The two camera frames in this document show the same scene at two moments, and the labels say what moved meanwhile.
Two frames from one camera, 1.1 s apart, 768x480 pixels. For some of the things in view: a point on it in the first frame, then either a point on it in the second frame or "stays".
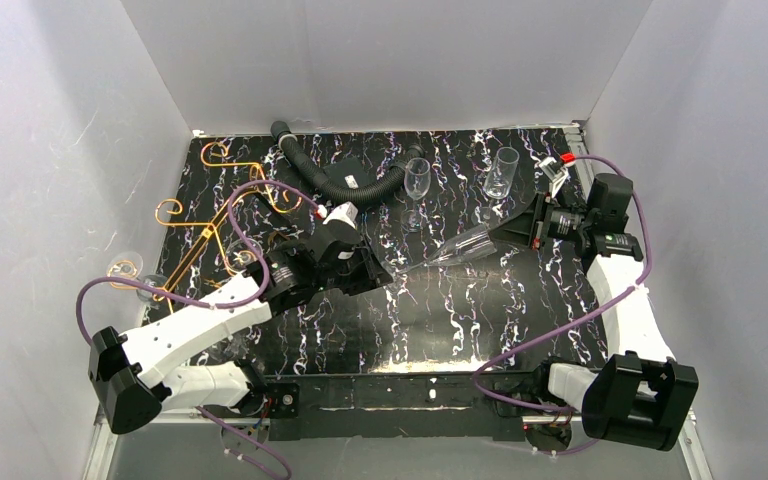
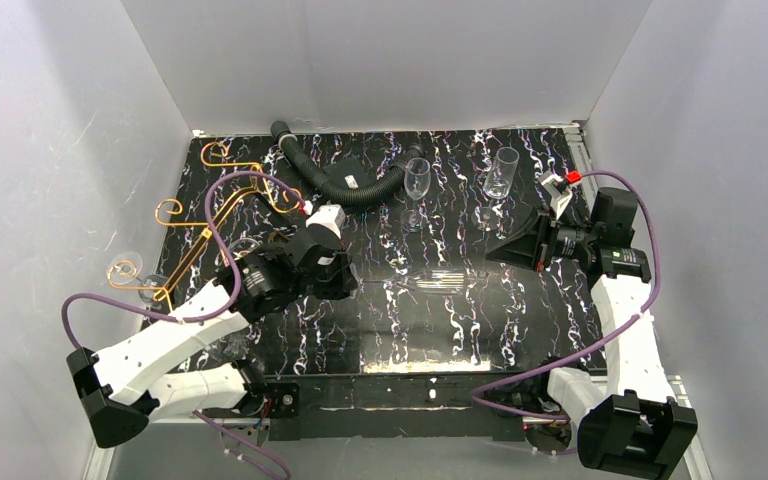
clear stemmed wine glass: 129,265 stays
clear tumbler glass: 499,181 stays
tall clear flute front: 478,243 to 426,279
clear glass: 240,255 stays
